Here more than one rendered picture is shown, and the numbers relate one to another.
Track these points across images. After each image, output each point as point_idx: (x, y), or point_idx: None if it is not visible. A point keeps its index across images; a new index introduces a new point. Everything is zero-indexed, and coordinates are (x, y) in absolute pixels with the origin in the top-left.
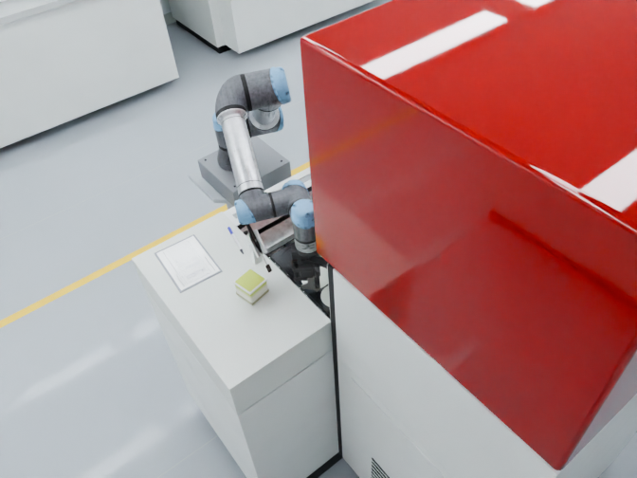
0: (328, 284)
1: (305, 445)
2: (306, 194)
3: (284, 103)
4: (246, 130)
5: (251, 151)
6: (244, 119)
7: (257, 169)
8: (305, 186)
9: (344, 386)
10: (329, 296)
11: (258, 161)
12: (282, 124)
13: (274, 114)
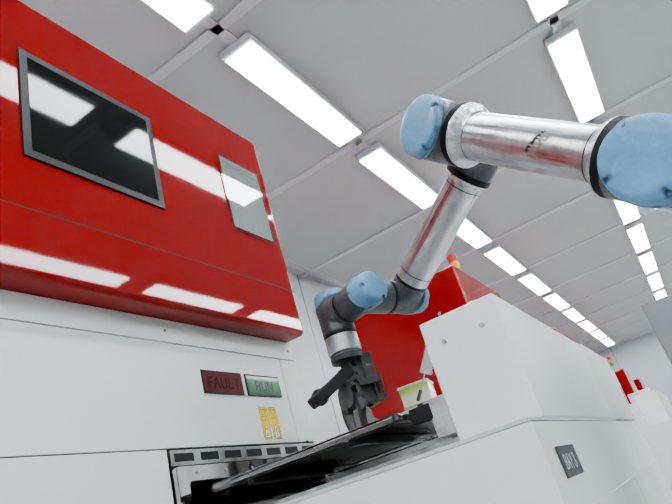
0: (297, 374)
1: None
2: (341, 289)
3: (418, 158)
4: (437, 198)
5: (421, 227)
6: (444, 182)
7: (409, 251)
8: (353, 283)
9: None
10: (302, 395)
11: None
12: (606, 187)
13: (524, 165)
